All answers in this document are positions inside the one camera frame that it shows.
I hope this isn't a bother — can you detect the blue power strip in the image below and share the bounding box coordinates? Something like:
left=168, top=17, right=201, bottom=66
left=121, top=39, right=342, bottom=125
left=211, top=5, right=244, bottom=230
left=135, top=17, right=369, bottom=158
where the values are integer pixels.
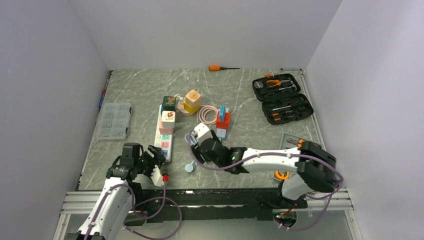
left=215, top=105, right=231, bottom=140

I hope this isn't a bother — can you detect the pink cable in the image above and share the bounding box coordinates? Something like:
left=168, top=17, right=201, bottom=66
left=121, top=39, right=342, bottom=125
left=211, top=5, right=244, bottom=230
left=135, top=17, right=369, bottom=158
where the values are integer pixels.
left=198, top=105, right=220, bottom=126

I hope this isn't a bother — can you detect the orange tape measure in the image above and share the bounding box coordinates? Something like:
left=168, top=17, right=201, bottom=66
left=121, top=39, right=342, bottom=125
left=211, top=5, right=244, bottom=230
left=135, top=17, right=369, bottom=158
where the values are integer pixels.
left=273, top=171, right=290, bottom=181

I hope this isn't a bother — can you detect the white cube plug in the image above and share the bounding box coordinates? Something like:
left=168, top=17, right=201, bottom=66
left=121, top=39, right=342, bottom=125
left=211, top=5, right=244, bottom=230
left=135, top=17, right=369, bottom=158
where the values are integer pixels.
left=161, top=110, right=176, bottom=129

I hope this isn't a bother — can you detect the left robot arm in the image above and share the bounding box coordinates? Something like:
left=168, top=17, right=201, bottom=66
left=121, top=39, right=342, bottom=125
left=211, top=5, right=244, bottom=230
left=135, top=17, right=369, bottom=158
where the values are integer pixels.
left=64, top=142, right=169, bottom=240

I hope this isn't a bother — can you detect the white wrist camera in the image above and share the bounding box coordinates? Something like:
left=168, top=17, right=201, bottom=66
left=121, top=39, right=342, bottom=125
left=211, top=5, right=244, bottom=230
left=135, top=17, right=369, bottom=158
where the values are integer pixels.
left=192, top=122, right=213, bottom=144
left=150, top=165, right=169, bottom=187

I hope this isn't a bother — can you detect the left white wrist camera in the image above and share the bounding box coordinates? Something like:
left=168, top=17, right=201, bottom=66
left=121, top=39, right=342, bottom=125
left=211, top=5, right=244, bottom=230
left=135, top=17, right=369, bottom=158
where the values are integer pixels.
left=150, top=165, right=169, bottom=187

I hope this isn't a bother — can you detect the blue red pen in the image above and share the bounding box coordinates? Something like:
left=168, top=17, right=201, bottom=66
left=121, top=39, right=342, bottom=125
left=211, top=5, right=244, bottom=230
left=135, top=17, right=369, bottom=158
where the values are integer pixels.
left=98, top=79, right=109, bottom=110

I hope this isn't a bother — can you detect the grey tool tray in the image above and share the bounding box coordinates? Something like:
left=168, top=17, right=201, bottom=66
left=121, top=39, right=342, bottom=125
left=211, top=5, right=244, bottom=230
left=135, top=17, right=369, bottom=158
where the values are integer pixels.
left=279, top=133, right=305, bottom=150

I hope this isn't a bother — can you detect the pink plug adapter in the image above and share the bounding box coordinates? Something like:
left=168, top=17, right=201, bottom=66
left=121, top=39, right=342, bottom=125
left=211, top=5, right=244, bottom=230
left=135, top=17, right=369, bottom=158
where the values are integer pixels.
left=158, top=120, right=174, bottom=135

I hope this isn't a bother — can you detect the green cube plug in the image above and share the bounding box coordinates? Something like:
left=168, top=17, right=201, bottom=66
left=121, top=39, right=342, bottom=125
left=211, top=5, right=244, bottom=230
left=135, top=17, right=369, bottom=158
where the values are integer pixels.
left=160, top=96, right=177, bottom=113

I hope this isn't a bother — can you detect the light blue cable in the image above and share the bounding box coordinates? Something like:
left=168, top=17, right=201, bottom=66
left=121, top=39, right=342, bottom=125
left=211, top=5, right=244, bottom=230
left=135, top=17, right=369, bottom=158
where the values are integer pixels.
left=184, top=129, right=200, bottom=174

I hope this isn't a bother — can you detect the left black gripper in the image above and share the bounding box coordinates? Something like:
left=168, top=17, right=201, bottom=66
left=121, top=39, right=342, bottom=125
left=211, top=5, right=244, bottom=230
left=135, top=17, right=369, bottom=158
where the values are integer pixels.
left=134, top=145, right=165, bottom=181

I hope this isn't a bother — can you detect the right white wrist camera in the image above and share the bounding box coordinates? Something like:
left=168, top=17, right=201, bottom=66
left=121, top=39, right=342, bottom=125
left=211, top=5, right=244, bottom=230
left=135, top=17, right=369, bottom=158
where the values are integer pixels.
left=192, top=122, right=213, bottom=144

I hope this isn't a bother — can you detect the black tool case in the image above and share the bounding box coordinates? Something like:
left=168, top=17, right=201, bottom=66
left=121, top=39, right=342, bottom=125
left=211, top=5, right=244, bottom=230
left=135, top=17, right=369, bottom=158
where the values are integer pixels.
left=251, top=73, right=314, bottom=125

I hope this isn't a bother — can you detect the pink round plug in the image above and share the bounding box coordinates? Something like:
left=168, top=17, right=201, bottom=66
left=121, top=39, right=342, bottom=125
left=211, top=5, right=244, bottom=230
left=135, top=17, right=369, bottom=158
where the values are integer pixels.
left=177, top=100, right=198, bottom=116

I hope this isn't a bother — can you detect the yellow plug adapter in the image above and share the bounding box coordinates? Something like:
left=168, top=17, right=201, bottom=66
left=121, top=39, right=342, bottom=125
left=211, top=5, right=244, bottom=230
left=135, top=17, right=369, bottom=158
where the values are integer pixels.
left=183, top=100, right=200, bottom=115

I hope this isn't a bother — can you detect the wooden cube plug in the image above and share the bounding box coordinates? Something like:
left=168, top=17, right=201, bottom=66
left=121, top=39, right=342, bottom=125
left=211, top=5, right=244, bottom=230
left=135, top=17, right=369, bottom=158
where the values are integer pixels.
left=185, top=89, right=202, bottom=107

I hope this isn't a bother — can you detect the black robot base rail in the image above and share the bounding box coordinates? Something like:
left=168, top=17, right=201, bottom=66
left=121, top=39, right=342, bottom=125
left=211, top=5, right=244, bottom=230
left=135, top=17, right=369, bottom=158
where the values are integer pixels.
left=135, top=187, right=308, bottom=223

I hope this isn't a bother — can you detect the red cube adapter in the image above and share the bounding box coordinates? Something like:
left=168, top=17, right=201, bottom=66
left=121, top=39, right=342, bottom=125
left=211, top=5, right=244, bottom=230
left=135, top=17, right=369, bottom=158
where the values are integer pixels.
left=215, top=112, right=231, bottom=130

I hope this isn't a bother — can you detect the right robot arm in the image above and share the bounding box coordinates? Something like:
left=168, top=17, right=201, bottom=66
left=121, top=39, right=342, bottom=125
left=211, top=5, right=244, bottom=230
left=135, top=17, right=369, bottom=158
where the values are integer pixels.
left=189, top=138, right=343, bottom=208

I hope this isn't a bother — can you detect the white power strip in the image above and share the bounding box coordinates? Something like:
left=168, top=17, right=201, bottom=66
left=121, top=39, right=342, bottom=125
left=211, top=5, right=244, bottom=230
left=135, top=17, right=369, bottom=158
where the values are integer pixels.
left=153, top=105, right=173, bottom=163

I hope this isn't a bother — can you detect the clear plastic screw box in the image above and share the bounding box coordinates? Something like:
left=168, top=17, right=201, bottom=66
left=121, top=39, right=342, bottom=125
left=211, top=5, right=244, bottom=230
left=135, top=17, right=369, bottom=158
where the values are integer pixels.
left=95, top=102, right=132, bottom=140

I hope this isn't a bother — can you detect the orange handled screwdriver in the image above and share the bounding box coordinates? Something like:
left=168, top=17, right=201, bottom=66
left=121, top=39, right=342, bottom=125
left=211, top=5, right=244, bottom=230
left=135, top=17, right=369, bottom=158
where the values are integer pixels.
left=208, top=65, right=240, bottom=72

